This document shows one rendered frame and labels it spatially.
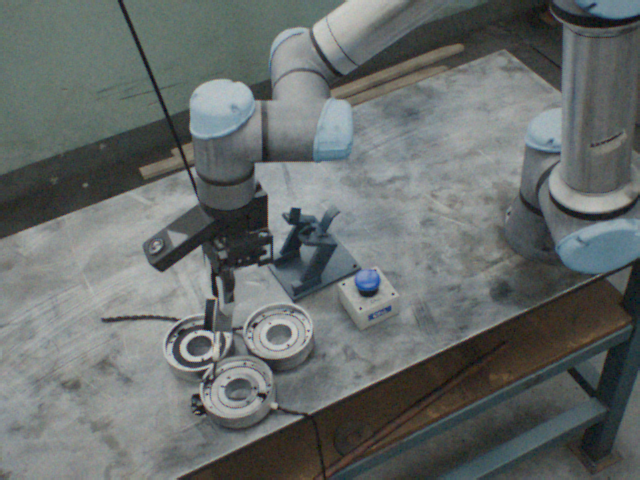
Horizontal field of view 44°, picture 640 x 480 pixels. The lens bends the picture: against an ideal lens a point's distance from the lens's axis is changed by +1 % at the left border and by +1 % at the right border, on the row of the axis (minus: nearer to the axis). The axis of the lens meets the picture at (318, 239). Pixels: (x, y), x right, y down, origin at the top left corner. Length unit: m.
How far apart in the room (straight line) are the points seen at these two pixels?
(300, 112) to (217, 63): 1.91
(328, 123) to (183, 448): 0.50
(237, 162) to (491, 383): 0.72
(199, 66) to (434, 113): 1.37
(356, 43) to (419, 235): 0.45
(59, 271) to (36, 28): 1.31
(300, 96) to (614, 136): 0.38
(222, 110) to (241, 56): 1.95
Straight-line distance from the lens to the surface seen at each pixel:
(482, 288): 1.29
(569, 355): 1.56
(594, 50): 0.95
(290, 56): 1.05
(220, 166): 0.96
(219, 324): 1.16
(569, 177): 1.08
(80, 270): 1.43
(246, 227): 1.07
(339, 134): 0.95
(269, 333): 1.23
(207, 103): 0.93
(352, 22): 1.02
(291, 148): 0.95
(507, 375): 1.50
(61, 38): 2.65
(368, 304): 1.21
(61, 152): 2.86
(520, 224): 1.32
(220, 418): 1.13
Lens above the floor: 1.78
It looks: 46 degrees down
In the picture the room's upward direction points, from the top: 7 degrees counter-clockwise
